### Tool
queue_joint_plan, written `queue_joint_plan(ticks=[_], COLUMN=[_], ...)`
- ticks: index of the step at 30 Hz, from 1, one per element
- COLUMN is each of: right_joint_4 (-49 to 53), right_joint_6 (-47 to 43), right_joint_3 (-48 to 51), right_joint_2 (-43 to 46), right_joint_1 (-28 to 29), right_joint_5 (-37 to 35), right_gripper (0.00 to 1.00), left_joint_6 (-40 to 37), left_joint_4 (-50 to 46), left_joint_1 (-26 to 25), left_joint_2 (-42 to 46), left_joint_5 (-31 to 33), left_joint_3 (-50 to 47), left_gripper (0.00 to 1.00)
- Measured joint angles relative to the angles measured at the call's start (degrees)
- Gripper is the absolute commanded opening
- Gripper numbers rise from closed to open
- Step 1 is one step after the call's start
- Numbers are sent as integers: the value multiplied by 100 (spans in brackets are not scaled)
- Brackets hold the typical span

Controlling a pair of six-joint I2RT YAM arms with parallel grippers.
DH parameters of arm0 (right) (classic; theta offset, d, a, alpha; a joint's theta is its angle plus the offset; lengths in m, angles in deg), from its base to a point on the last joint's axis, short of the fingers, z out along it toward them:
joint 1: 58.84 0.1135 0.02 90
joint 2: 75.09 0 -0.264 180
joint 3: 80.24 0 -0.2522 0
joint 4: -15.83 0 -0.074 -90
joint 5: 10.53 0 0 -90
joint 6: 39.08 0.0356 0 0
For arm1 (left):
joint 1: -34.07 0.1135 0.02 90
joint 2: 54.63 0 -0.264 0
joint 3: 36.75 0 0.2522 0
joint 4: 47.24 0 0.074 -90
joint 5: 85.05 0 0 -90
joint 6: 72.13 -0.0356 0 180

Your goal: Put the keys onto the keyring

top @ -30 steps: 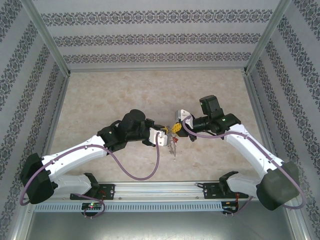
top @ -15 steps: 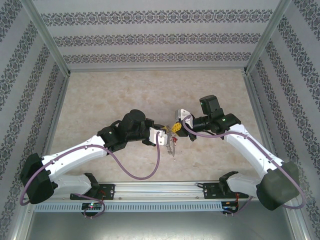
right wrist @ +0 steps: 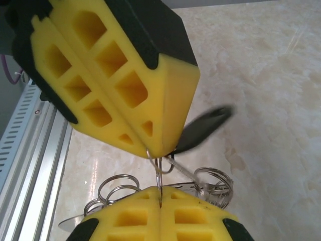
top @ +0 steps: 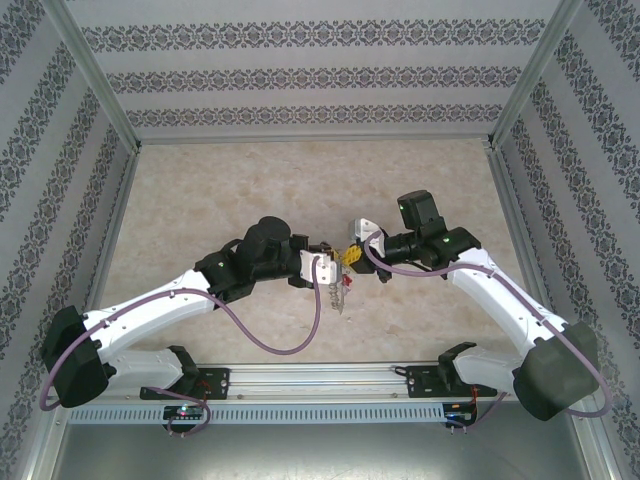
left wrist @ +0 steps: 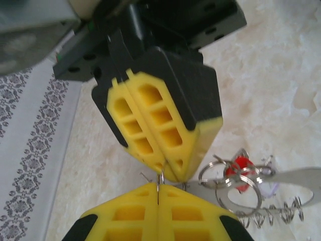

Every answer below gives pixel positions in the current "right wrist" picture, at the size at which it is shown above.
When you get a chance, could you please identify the silver ring bunch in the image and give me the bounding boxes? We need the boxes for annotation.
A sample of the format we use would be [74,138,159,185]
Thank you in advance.
[164,155,234,209]

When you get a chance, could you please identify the aluminium mounting rail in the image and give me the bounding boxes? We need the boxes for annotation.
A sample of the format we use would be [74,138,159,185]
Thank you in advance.
[5,100,83,241]

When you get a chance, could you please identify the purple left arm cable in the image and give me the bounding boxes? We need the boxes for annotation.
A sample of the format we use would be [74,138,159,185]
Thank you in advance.
[0,54,25,85]

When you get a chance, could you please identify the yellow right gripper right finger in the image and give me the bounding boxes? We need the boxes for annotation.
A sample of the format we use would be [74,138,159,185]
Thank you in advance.
[160,184,255,241]

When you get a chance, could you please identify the grey slotted cable duct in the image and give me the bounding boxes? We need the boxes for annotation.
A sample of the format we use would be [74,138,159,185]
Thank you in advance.
[0,82,45,171]

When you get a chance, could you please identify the black key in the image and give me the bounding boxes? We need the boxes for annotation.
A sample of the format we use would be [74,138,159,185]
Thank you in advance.
[175,105,235,153]

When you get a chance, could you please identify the small silver wire ring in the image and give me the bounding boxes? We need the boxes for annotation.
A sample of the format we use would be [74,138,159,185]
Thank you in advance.
[146,148,176,174]

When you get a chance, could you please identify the large silver split keyring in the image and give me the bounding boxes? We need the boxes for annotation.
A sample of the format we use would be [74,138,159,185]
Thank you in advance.
[154,157,164,209]

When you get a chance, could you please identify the silver small split rings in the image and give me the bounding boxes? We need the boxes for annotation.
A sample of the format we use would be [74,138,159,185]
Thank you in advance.
[84,174,140,217]

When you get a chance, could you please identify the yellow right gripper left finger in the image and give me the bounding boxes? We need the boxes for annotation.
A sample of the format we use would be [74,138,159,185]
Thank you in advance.
[66,185,161,241]

